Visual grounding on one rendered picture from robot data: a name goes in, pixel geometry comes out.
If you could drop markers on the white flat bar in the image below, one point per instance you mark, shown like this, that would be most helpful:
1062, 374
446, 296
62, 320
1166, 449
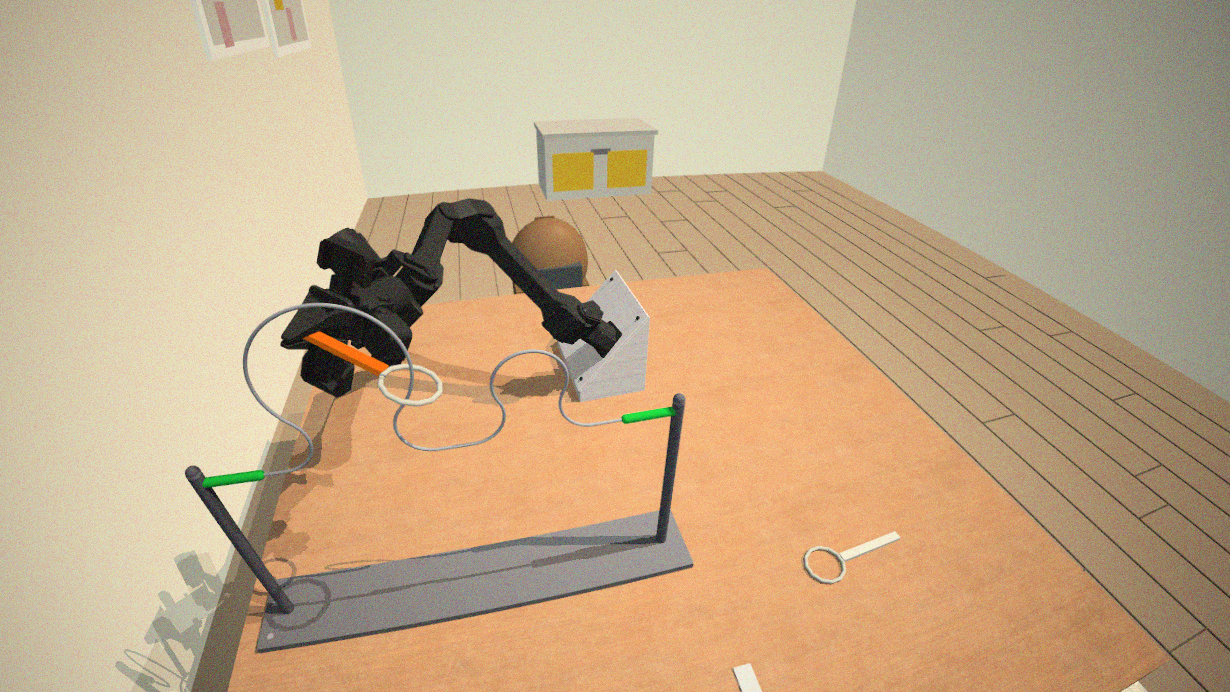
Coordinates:
746, 678

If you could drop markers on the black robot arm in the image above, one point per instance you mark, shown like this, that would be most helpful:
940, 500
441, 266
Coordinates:
475, 224

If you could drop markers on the grey ring with orange handle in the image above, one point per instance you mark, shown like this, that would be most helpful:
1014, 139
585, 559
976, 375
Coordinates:
369, 364

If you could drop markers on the cream loop with flat handle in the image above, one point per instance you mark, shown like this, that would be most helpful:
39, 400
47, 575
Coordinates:
850, 554

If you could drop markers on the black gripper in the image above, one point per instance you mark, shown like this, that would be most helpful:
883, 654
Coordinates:
320, 368

